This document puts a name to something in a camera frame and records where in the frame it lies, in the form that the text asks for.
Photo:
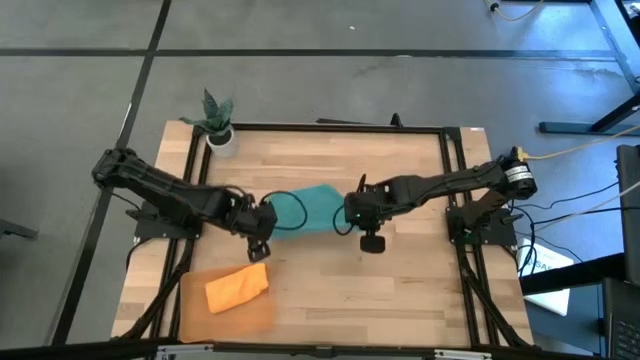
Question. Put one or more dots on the black camera mount beam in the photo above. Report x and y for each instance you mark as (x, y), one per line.
(75, 350)

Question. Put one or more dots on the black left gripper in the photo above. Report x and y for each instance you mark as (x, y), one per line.
(255, 220)

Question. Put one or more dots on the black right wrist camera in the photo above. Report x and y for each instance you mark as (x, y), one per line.
(372, 244)

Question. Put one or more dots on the yellow power strip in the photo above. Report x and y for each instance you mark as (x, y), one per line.
(520, 152)

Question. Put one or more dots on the black monitor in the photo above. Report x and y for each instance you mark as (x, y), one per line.
(631, 215)

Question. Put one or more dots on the orange microfiber towel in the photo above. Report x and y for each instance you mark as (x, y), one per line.
(235, 290)

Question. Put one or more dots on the silver metal bracket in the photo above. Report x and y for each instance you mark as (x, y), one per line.
(185, 352)
(462, 355)

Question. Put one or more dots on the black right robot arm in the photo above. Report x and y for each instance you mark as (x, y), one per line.
(440, 185)

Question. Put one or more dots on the black floor beam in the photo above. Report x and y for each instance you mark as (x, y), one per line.
(575, 275)

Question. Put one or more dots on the teal microfiber towel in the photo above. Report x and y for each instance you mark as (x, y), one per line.
(325, 210)

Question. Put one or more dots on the white cardboard box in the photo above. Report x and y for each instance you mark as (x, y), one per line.
(550, 302)

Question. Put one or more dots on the black keyboard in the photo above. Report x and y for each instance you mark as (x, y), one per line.
(625, 330)

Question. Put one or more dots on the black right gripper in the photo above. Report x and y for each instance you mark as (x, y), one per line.
(370, 207)

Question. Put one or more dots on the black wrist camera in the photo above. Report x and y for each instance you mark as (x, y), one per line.
(258, 252)
(372, 244)

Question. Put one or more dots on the black floor stand foot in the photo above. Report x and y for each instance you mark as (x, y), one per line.
(15, 230)

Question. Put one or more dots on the snake plant in white pot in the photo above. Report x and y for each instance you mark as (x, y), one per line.
(222, 142)

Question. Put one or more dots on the orange plastic basket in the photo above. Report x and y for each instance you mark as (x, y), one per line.
(225, 327)

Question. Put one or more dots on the black aluminium table frame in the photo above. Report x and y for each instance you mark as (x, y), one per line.
(300, 128)

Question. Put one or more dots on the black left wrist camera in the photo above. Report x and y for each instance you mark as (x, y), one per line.
(258, 252)

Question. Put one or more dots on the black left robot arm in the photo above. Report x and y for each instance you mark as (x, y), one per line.
(165, 192)

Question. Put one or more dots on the black desk leg frame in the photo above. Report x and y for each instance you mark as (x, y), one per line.
(565, 128)

